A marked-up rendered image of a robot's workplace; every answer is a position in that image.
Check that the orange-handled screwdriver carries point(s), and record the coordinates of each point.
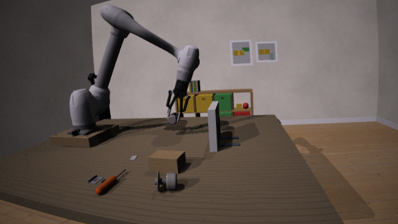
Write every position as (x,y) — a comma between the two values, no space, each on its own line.
(104,186)

